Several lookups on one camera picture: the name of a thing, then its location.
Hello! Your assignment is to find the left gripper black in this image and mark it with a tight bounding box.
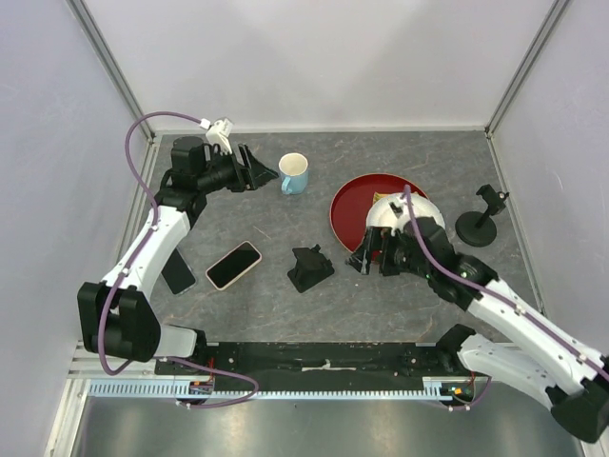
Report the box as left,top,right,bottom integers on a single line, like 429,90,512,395
197,144,278,194

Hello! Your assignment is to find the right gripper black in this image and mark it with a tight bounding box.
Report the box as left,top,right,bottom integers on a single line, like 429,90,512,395
344,226,432,279

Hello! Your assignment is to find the black folding phone stand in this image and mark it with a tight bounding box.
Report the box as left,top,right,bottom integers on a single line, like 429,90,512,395
286,244,335,293

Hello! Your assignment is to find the phone with beige case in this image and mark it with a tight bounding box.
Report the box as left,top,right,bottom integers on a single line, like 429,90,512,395
206,241,262,291

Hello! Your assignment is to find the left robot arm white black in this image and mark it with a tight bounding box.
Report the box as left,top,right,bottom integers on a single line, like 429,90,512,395
77,136,279,374

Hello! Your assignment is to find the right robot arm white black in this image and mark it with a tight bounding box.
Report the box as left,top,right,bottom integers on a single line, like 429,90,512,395
348,215,608,444

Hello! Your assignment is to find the black round-base phone holder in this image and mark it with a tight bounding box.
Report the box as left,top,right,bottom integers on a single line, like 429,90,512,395
455,184,510,248

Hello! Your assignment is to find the dark phone with grey case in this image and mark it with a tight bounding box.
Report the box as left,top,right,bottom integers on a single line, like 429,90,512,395
161,248,196,295

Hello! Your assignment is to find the blue mug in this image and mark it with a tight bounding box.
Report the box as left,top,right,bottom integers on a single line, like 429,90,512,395
279,152,308,195

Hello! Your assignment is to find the white paper plate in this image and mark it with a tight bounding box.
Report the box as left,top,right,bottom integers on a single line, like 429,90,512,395
365,193,445,230

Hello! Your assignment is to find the red round tray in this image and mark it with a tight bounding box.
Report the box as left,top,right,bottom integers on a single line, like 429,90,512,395
329,173,427,252

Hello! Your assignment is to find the yellow item on tray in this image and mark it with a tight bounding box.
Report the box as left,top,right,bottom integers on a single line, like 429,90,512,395
373,192,386,203

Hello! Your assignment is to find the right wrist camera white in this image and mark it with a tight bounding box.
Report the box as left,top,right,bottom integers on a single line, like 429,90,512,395
388,186,410,236

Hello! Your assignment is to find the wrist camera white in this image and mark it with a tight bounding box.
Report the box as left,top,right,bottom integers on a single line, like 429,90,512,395
199,117,234,155
388,186,410,236

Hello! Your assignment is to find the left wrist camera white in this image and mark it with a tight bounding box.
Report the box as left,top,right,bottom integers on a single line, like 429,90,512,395
199,117,234,155

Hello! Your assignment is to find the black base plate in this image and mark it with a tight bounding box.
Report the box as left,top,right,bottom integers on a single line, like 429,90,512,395
154,340,494,394

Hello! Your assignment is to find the grey slotted cable duct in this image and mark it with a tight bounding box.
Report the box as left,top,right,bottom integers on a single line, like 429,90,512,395
87,379,455,401

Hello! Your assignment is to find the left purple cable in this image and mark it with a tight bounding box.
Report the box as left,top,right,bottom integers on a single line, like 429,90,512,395
98,110,261,409

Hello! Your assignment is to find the aluminium frame rail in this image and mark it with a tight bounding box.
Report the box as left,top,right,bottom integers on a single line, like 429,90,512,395
69,341,156,379

